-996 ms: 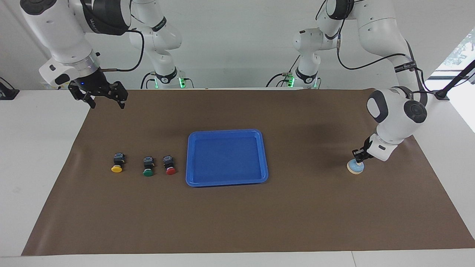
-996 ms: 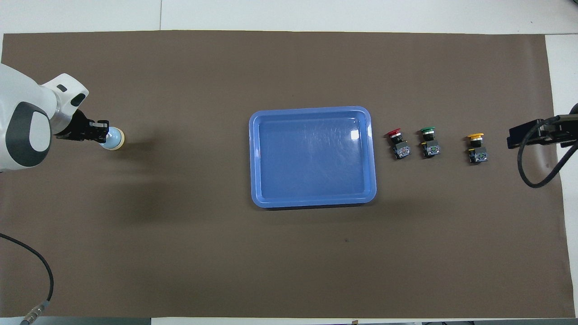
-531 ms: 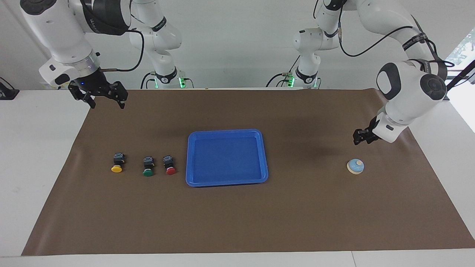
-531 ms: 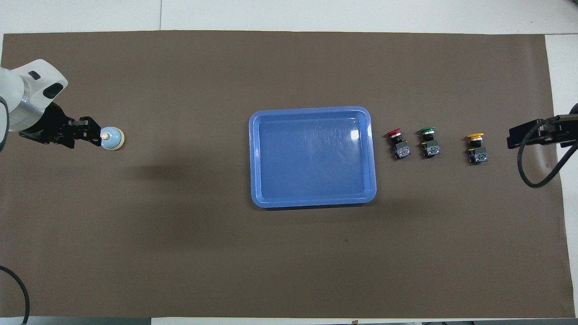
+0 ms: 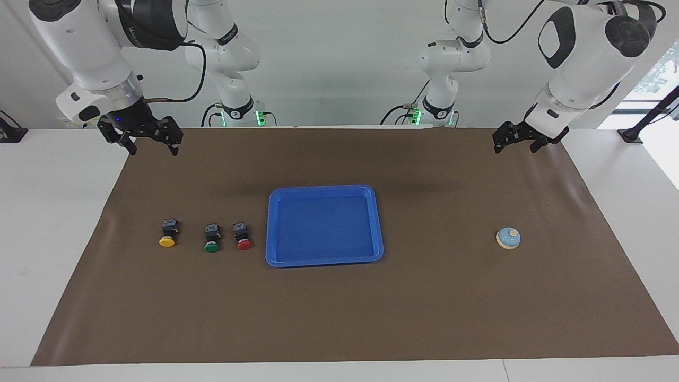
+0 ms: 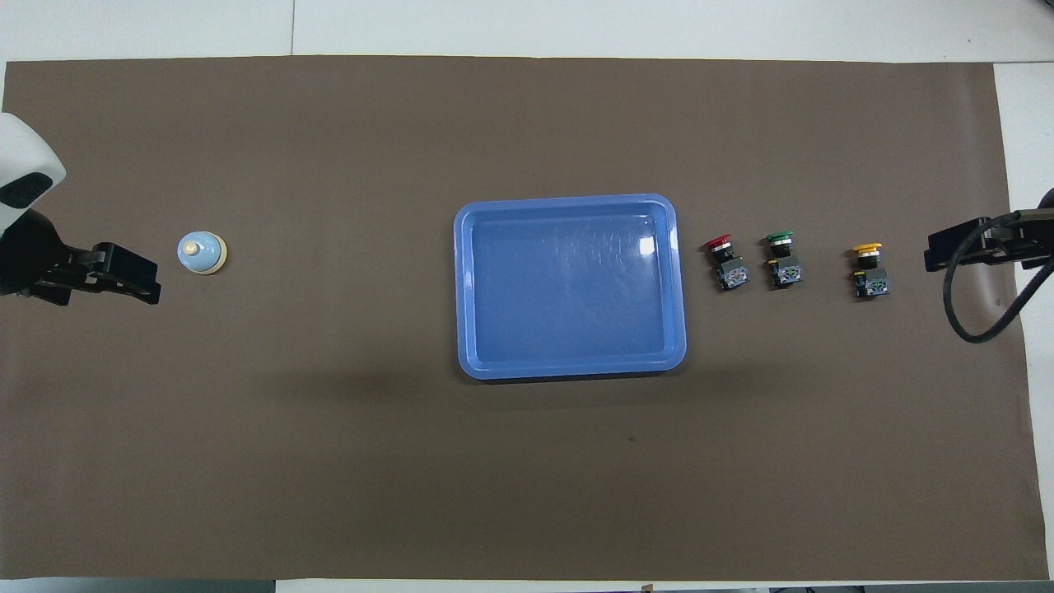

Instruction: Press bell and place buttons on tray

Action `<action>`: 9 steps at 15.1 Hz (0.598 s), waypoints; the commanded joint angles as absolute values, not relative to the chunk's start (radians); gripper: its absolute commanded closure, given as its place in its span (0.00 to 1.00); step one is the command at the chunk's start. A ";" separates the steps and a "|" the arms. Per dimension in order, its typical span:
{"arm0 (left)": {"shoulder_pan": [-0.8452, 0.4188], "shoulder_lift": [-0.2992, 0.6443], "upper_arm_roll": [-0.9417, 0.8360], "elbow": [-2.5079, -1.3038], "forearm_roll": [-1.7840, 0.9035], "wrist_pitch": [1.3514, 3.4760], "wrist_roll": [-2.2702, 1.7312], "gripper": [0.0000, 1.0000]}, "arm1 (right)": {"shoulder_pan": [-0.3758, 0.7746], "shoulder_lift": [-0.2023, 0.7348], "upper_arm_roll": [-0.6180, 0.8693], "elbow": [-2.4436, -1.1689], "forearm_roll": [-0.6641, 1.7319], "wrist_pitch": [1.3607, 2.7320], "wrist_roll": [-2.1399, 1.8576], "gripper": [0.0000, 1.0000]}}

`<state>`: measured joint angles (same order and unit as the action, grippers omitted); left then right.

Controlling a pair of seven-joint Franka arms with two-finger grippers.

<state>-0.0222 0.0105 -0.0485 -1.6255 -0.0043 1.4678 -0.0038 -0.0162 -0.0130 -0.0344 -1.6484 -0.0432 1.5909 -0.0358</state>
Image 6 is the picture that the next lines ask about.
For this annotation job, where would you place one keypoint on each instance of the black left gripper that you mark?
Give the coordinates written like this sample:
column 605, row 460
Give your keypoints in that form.
column 29, row 251

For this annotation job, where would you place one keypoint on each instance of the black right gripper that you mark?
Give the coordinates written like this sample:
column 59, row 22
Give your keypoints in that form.
column 1029, row 243

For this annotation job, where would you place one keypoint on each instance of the yellow push button switch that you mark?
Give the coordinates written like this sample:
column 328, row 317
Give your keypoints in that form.
column 871, row 280

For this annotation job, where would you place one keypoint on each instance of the light blue call bell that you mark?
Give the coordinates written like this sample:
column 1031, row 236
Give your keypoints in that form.
column 200, row 252

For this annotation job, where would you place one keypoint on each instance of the green push button switch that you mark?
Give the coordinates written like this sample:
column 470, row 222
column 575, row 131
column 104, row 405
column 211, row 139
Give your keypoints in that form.
column 784, row 268

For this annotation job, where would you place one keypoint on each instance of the red push button switch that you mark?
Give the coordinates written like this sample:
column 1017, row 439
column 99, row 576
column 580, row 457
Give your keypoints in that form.
column 729, row 272

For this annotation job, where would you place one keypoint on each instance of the blue plastic tray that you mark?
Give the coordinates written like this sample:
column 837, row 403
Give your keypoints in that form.
column 568, row 313

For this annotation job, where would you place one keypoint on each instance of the brown table mat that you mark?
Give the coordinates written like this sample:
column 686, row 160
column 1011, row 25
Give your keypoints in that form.
column 329, row 453

